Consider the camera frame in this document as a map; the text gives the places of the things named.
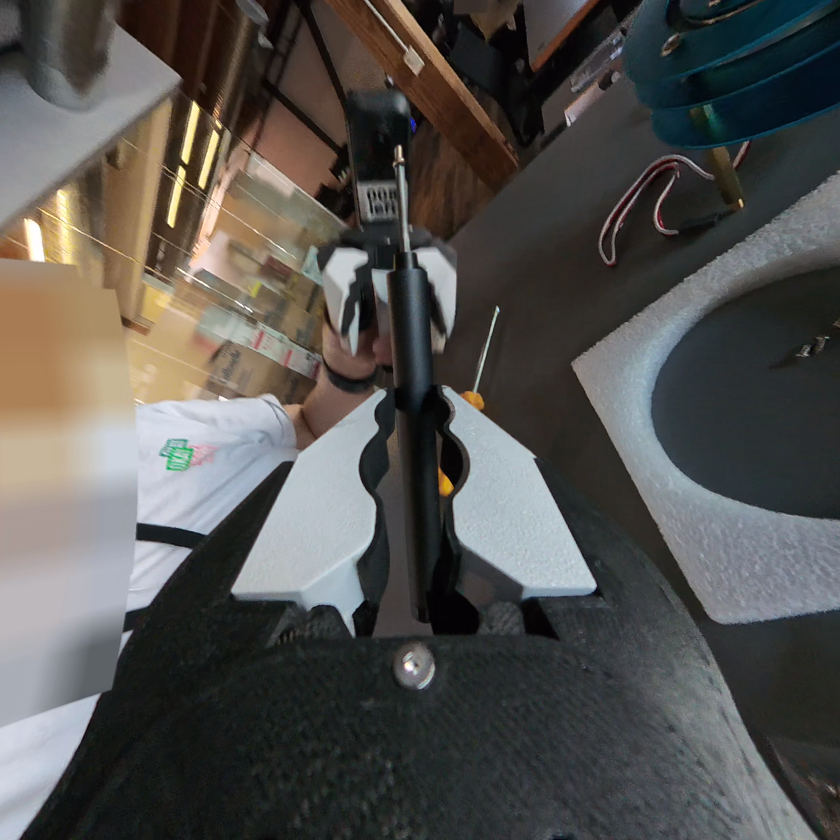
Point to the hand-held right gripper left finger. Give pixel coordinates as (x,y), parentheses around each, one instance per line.
(315,518)

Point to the wooden board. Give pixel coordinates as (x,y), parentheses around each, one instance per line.
(433,85)

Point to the person's left hand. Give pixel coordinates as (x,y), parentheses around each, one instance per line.
(334,351)

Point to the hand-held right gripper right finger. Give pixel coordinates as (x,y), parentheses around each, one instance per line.
(518,518)

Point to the grey rounded object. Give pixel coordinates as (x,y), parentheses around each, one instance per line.
(65,52)

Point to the stack of cardboard boxes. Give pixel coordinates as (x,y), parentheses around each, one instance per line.
(262,341)

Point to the black wristband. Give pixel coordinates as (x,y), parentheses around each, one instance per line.
(351,384)

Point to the black precision screwdriver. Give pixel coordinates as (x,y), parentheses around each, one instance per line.
(412,367)

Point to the white foam square with hole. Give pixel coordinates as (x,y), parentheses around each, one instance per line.
(656,426)

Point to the white board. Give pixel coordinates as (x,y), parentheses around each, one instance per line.
(79,138)

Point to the blue round metal chassis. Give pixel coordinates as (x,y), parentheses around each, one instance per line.
(735,72)

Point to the person's white shirt torso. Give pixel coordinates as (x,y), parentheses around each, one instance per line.
(197,485)

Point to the person's left forearm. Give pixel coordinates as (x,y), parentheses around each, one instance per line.
(328,417)

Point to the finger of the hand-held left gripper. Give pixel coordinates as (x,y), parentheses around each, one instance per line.
(443,289)
(340,282)

